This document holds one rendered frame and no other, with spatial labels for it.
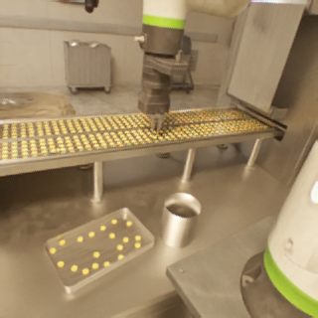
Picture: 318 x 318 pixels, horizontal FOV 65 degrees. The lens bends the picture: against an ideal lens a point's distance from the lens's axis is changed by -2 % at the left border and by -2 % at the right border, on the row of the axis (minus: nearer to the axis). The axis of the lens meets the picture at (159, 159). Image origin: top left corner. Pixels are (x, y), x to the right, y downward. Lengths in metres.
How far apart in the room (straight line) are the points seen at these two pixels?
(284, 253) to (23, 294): 0.42
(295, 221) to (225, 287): 0.16
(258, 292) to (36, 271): 0.39
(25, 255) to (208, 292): 0.36
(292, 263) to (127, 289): 0.30
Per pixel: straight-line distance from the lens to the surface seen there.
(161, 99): 0.63
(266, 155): 0.95
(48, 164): 0.56
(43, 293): 0.53
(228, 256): 0.44
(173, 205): 0.60
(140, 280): 0.53
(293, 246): 0.31
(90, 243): 0.58
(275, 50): 0.84
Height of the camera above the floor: 1.24
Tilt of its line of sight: 31 degrees down
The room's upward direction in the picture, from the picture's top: 8 degrees clockwise
